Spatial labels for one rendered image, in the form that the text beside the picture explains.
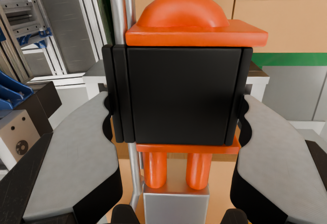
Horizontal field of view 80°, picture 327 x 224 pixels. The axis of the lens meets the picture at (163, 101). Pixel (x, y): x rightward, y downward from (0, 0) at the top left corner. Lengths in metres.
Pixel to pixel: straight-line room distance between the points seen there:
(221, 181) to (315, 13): 0.65
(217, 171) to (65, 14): 1.04
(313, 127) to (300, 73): 0.50
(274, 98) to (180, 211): 1.49
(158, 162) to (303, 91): 1.60
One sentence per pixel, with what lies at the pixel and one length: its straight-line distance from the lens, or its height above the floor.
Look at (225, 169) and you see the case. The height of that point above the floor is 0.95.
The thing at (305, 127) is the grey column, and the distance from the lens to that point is 1.90.
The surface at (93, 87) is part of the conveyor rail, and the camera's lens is 0.83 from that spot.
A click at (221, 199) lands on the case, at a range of 0.63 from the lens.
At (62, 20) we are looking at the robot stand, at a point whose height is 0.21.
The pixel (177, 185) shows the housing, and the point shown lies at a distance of 0.20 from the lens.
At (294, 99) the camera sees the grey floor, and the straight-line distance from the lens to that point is 1.72.
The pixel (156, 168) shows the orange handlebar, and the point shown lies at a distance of 0.18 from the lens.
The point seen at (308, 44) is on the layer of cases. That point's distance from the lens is 0.92.
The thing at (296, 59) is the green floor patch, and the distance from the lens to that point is 1.58.
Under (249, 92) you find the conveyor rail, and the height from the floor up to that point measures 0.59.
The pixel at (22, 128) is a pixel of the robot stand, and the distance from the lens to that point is 0.57.
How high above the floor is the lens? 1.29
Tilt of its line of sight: 60 degrees down
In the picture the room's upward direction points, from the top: 175 degrees counter-clockwise
